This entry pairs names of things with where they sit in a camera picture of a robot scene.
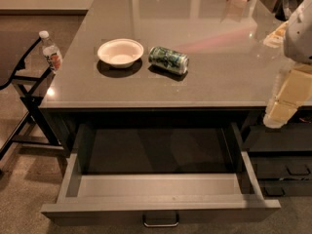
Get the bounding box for white paper bowl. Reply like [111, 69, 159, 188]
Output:
[97, 39, 144, 68]

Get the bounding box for dark right side drawers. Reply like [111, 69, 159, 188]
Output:
[241, 107, 312, 197]

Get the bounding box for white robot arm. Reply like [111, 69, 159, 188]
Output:
[263, 0, 312, 129]

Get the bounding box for clear plastic water bottle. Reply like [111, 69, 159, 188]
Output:
[39, 30, 62, 72]

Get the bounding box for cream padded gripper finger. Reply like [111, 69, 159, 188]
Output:
[263, 63, 312, 129]

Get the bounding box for metal drawer handle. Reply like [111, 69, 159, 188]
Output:
[142, 211, 179, 228]

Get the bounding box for green soda can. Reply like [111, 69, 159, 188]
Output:
[148, 47, 189, 75]

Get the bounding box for grey top drawer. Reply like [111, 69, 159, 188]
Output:
[41, 124, 281, 225]

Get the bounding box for black metal chair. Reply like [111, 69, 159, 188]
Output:
[0, 31, 60, 159]

